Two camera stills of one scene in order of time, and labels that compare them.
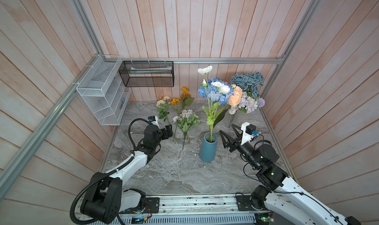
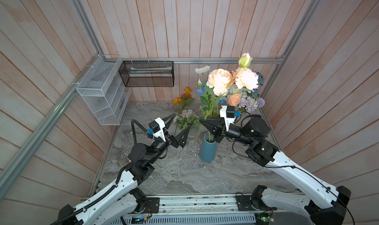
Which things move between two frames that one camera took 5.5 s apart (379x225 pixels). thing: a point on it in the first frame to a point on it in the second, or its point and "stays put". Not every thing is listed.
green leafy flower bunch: (185, 121) stays put
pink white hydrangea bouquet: (249, 104) stays put
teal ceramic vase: (208, 147) stays put
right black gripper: (237, 143) to (219, 130)
